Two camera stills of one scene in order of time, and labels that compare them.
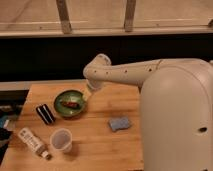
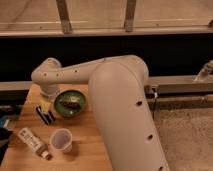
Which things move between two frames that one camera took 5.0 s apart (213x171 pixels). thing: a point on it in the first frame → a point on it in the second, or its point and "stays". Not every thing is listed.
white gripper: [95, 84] → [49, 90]
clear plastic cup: [61, 140] stays
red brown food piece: [73, 105] stays
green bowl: [69, 103] stays
